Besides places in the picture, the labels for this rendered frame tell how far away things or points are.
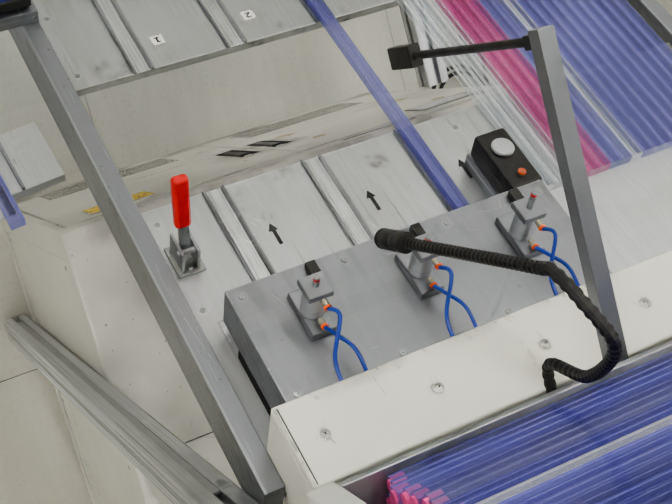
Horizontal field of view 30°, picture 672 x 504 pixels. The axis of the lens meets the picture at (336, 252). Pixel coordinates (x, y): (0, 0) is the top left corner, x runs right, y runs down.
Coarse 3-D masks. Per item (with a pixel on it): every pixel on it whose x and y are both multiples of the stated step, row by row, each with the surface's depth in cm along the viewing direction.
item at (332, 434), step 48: (624, 288) 113; (480, 336) 109; (528, 336) 109; (576, 336) 110; (624, 336) 110; (336, 384) 104; (384, 384) 105; (432, 384) 105; (480, 384) 106; (528, 384) 106; (288, 432) 101; (336, 432) 101; (384, 432) 102; (432, 432) 102; (288, 480) 104; (336, 480) 99
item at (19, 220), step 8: (0, 176) 112; (0, 184) 112; (0, 192) 111; (8, 192) 111; (0, 200) 111; (8, 200) 111; (0, 208) 111; (8, 208) 110; (16, 208) 110; (8, 216) 110; (16, 216) 110; (8, 224) 110; (16, 224) 110; (24, 224) 111
